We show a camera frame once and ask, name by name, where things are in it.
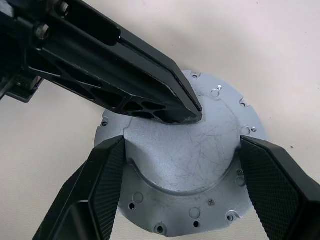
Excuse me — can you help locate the silver motor cover circuit board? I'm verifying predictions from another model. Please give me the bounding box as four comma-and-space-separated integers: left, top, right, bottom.
93, 69, 267, 238

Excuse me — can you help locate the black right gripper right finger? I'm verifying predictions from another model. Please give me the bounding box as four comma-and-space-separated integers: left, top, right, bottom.
240, 136, 320, 240

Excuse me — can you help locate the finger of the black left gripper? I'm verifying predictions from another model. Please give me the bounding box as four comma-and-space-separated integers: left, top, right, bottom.
28, 19, 202, 125
53, 0, 203, 114

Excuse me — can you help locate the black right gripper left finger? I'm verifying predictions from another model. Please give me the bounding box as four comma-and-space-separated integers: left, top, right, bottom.
32, 136, 126, 240

